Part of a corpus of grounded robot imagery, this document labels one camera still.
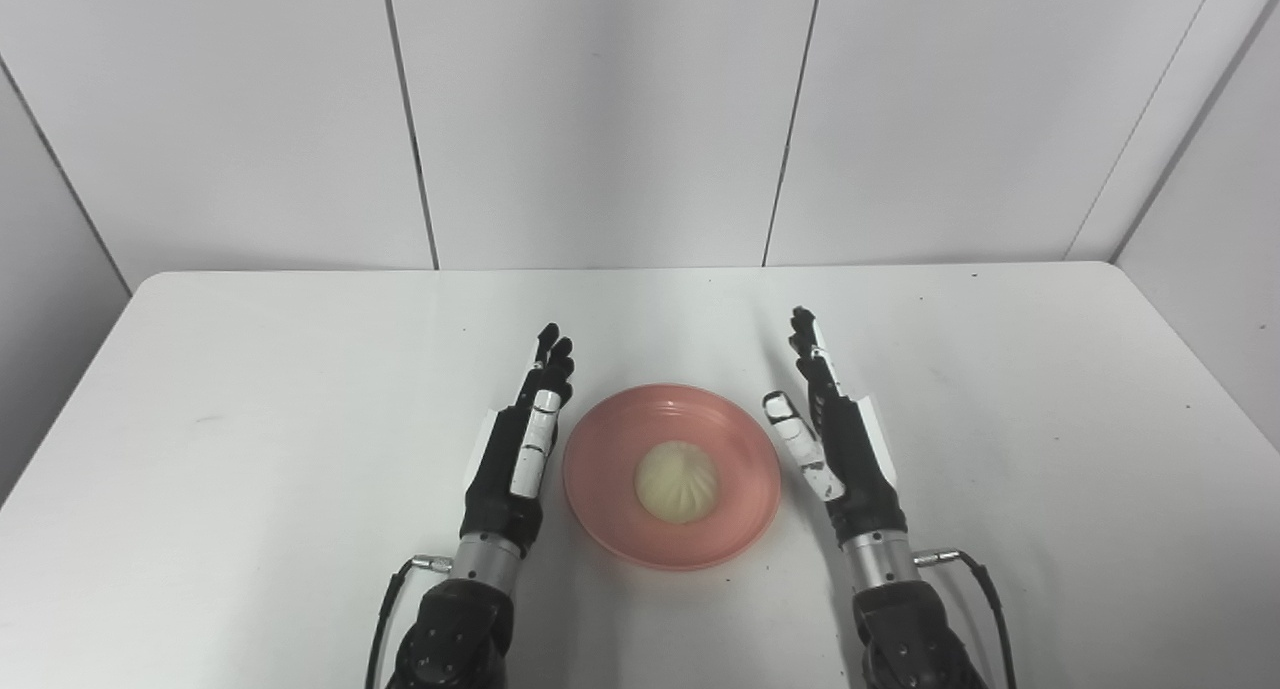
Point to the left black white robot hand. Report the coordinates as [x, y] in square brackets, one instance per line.
[510, 464]

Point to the cream steamed bun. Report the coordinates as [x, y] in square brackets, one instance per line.
[677, 482]

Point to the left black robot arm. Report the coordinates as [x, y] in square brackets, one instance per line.
[465, 619]

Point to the pink round plate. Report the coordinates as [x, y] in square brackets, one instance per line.
[740, 489]

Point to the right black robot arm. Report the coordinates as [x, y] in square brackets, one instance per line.
[905, 619]

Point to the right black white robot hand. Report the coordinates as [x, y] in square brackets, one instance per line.
[845, 454]

